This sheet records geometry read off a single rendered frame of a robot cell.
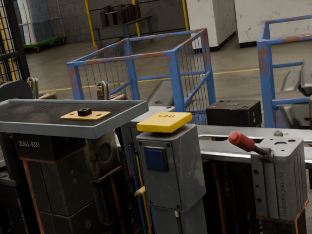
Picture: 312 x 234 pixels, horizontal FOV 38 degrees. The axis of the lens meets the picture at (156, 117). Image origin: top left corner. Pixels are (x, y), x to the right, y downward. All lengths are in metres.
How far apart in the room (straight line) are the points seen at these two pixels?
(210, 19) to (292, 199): 8.29
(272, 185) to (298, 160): 0.06
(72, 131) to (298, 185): 0.38
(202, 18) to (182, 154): 8.41
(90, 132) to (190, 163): 0.15
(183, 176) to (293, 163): 0.20
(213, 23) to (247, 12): 0.67
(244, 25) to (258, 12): 0.35
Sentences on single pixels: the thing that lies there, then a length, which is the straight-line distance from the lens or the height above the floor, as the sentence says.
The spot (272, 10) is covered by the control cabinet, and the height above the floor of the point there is 0.63.
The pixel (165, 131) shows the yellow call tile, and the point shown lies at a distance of 0.63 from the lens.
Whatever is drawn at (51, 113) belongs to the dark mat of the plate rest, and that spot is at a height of 1.16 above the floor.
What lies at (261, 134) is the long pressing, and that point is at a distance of 1.02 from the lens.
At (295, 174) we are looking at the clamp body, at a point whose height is 1.02.
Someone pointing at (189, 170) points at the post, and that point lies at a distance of 0.66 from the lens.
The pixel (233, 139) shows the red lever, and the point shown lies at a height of 1.13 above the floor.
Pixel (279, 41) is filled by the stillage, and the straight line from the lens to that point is 2.85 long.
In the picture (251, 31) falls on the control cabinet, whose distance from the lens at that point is 8.97.
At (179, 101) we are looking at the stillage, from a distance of 3.04.
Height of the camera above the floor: 1.34
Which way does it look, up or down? 16 degrees down
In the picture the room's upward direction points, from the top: 9 degrees counter-clockwise
